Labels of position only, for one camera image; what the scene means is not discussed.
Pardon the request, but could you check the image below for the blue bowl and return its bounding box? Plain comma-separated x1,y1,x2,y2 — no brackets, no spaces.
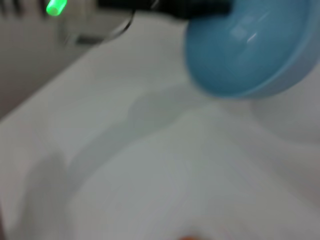
183,0,320,100

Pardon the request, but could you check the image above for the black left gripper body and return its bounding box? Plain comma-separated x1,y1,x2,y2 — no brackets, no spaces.
98,0,196,19

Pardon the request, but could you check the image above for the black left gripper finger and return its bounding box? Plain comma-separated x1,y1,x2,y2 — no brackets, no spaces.
194,0,233,20

